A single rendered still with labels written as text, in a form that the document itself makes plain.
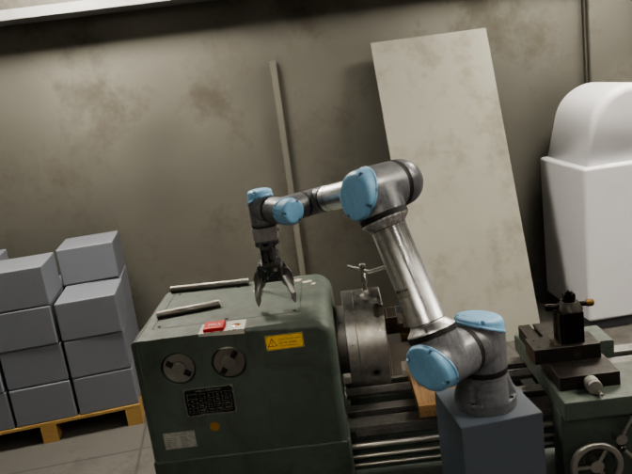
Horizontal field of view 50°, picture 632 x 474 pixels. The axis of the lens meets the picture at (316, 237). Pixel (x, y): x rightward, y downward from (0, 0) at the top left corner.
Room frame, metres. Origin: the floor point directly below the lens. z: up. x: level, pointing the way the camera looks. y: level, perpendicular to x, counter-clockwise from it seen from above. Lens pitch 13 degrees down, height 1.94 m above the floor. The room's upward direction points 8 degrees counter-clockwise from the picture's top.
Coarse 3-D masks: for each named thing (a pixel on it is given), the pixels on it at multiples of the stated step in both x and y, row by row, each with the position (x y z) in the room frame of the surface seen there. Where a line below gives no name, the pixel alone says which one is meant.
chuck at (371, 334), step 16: (368, 288) 2.12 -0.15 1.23; (368, 304) 2.02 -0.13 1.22; (368, 320) 1.98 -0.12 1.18; (384, 320) 1.97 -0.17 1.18; (368, 336) 1.95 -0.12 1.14; (384, 336) 1.95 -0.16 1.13; (368, 352) 1.94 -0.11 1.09; (384, 352) 1.94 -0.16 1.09; (368, 368) 1.94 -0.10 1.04; (384, 368) 1.95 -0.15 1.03; (368, 384) 1.99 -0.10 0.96
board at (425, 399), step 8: (408, 376) 2.17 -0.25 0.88; (416, 384) 2.06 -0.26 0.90; (416, 392) 2.00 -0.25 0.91; (424, 392) 2.03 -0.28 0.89; (432, 392) 2.03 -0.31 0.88; (416, 400) 1.97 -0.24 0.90; (424, 400) 1.98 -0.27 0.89; (432, 400) 1.98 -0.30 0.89; (424, 408) 1.91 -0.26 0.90; (432, 408) 1.91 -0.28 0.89; (424, 416) 1.91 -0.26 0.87; (432, 416) 1.91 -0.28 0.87
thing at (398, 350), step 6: (396, 342) 2.07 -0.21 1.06; (402, 342) 2.06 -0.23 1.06; (408, 342) 2.06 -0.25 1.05; (390, 348) 2.06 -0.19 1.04; (396, 348) 2.06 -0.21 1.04; (402, 348) 2.06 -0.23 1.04; (408, 348) 2.05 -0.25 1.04; (390, 354) 2.05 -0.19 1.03; (396, 354) 2.05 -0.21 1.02; (402, 354) 2.05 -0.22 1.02; (390, 360) 2.05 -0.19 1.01; (396, 360) 2.04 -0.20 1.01; (402, 360) 2.04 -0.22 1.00; (390, 366) 2.04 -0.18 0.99; (396, 366) 2.04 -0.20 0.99; (396, 372) 2.03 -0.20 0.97; (402, 372) 2.03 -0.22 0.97
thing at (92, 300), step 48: (96, 240) 4.30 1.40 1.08; (0, 288) 3.75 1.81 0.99; (48, 288) 3.83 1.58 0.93; (96, 288) 4.02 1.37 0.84; (0, 336) 3.74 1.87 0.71; (48, 336) 3.78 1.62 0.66; (96, 336) 3.83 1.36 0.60; (0, 384) 3.73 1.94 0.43; (48, 384) 3.78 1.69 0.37; (96, 384) 3.81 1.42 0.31; (0, 432) 3.72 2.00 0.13; (48, 432) 3.76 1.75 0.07
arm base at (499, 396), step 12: (504, 372) 1.49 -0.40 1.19; (468, 384) 1.49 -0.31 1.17; (480, 384) 1.48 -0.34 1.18; (492, 384) 1.47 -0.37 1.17; (504, 384) 1.48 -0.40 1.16; (456, 396) 1.52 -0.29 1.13; (468, 396) 1.49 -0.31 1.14; (480, 396) 1.47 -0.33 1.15; (492, 396) 1.46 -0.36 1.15; (504, 396) 1.47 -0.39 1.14; (516, 396) 1.50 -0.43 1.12; (468, 408) 1.48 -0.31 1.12; (480, 408) 1.46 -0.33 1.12; (492, 408) 1.46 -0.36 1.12; (504, 408) 1.46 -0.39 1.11
